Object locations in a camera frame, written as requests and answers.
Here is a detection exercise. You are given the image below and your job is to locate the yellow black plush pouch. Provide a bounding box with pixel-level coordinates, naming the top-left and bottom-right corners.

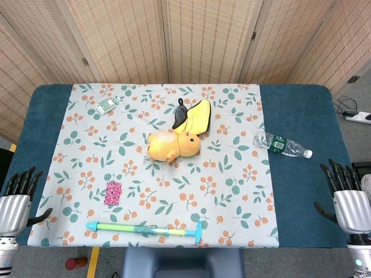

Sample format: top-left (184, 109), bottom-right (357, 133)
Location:
top-left (172, 98), bottom-right (212, 137)

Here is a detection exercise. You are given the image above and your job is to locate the pink glitter pouch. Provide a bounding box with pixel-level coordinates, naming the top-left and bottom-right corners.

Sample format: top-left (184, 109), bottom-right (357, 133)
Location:
top-left (103, 181), bottom-right (122, 206)

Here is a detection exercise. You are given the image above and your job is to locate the dark blue table cover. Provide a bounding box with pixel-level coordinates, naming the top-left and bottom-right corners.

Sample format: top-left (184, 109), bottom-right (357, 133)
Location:
top-left (0, 83), bottom-right (366, 250)

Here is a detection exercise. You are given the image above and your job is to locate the blue padded chair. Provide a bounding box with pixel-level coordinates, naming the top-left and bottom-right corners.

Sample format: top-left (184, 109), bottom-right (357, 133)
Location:
top-left (121, 248), bottom-right (246, 278)

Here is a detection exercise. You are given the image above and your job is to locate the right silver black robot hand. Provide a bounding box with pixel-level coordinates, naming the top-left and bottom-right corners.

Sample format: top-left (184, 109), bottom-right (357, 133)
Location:
top-left (314, 158), bottom-right (371, 236)

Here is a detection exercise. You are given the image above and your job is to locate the clear plastic water bottle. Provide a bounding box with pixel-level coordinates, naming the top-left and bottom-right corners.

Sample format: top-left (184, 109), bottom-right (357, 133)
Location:
top-left (252, 130), bottom-right (313, 159)

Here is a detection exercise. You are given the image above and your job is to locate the white power strip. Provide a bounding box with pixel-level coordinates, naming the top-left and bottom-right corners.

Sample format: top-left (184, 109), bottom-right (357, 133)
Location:
top-left (341, 110), bottom-right (371, 125)

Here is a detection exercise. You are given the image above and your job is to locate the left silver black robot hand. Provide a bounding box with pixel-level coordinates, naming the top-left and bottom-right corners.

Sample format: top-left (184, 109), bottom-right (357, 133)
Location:
top-left (0, 166), bottom-right (53, 237)

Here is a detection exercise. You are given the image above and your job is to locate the bamboo folding screen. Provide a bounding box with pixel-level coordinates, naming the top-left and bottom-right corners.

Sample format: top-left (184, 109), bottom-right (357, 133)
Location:
top-left (0, 0), bottom-right (371, 144)

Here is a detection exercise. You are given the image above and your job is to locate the small green white box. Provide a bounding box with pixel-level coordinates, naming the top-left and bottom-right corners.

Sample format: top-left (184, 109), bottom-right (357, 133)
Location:
top-left (94, 97), bottom-right (116, 115)

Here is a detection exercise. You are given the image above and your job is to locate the yellow plush duck toy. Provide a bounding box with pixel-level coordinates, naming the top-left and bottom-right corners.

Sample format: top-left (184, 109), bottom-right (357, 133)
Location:
top-left (146, 130), bottom-right (201, 162)

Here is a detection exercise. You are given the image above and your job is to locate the black floor cable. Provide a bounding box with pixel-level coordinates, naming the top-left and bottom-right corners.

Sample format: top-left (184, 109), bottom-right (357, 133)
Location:
top-left (333, 96), bottom-right (359, 115)

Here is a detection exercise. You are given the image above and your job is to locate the green blue toy water pump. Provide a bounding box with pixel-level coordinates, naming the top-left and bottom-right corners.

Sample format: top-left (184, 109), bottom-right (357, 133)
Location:
top-left (85, 221), bottom-right (203, 243)

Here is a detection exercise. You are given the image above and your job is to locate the floral print tablecloth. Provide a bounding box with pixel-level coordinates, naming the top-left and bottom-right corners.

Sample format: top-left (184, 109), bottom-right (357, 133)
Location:
top-left (27, 83), bottom-right (280, 249)

